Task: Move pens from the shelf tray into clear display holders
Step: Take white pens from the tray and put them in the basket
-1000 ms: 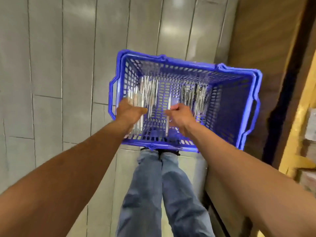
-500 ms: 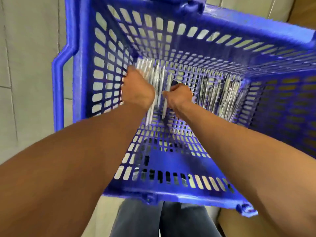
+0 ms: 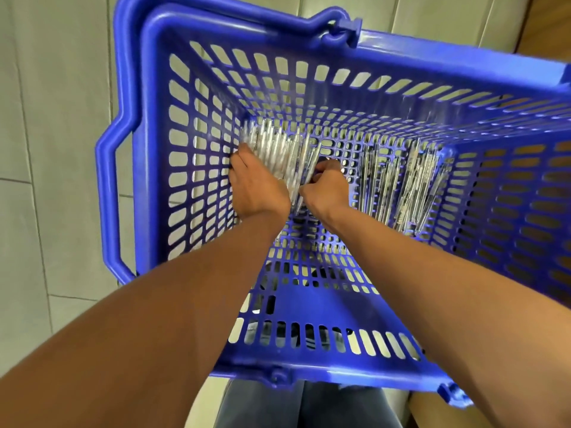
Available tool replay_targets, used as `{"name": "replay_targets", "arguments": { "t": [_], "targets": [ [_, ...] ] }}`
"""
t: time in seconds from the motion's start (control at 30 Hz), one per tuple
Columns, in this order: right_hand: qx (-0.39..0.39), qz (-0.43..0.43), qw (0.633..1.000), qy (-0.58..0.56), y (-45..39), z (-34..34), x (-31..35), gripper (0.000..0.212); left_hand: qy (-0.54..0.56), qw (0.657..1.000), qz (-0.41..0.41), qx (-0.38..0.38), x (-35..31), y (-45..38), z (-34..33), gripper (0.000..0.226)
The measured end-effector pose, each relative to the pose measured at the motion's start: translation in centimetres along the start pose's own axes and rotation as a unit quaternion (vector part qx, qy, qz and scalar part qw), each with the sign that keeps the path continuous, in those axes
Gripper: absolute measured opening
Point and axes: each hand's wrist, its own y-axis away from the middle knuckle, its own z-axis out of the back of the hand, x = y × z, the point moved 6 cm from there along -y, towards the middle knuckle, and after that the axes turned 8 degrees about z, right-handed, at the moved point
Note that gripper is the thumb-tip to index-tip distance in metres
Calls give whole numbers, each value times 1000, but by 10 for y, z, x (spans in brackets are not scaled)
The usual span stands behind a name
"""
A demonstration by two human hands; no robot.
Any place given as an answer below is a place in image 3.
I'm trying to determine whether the blue shopping basket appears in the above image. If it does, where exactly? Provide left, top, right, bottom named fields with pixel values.
left=95, top=0, right=571, bottom=409

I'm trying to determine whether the person's left hand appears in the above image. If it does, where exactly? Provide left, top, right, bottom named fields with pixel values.
left=227, top=142, right=294, bottom=226

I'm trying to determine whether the person's left forearm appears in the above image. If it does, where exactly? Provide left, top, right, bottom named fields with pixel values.
left=0, top=211, right=288, bottom=428

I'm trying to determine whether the person's right hand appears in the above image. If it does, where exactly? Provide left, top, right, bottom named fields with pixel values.
left=299, top=158, right=354, bottom=232

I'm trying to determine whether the person's right forearm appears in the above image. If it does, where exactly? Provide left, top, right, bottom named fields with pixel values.
left=323, top=207, right=571, bottom=428

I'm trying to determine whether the person's left leg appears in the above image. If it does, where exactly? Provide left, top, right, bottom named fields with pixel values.
left=214, top=379, right=303, bottom=428

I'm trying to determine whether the person's leg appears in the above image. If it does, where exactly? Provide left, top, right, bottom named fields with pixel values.
left=214, top=379, right=303, bottom=428
left=299, top=380, right=404, bottom=428

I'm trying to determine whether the person's right leg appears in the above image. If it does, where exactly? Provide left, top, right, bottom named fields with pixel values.
left=299, top=380, right=404, bottom=428

